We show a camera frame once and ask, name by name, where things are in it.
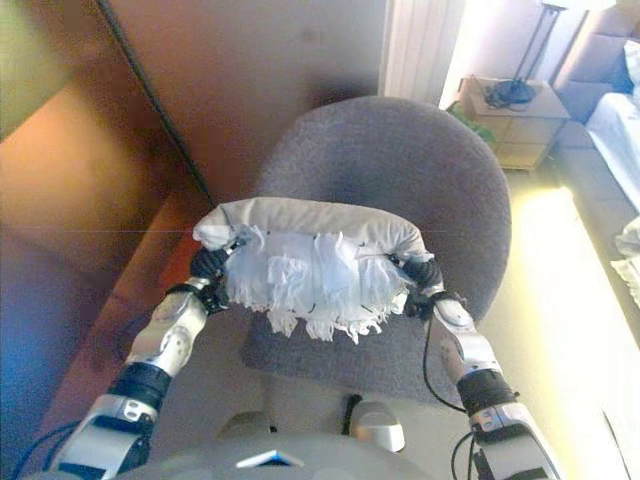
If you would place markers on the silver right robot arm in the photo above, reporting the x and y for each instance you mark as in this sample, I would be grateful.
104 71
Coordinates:
475 355

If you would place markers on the white curtain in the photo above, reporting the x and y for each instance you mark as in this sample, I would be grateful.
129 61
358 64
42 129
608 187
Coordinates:
420 50

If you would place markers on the grey robot torso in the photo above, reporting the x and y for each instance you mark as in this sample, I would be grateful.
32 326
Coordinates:
200 460

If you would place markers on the light wooden nightstand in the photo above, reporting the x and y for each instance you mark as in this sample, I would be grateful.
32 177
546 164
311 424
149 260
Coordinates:
520 125

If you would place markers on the white pillow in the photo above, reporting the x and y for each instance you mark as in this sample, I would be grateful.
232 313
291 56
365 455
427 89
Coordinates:
632 65

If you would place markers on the bed with white sheet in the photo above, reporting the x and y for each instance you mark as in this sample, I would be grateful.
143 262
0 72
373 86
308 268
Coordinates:
600 150

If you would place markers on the green potted plant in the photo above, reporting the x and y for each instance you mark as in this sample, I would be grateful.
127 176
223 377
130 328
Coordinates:
475 127

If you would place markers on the white fringed cushion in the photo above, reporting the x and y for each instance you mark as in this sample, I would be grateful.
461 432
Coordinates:
310 270

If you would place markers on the silver right robot leg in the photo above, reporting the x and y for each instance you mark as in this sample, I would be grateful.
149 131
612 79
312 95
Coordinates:
377 425

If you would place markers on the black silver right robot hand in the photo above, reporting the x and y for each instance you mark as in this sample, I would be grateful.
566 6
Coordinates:
425 275

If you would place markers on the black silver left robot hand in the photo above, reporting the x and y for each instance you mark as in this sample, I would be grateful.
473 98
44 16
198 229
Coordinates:
206 265

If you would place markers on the black floor lamp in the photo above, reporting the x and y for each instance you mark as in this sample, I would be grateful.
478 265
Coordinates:
515 90

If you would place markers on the silver left robot leg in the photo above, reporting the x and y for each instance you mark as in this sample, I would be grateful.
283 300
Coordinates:
245 425

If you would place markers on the silver robot leg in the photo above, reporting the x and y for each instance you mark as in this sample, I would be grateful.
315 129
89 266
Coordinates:
377 425
245 425

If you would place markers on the grey fabric armchair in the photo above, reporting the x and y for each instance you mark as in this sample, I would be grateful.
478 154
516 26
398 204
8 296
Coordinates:
390 160

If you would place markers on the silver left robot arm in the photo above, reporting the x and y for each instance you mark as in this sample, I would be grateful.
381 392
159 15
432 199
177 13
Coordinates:
170 335

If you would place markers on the wooden coffee table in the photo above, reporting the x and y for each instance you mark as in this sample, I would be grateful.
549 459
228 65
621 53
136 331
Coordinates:
75 175

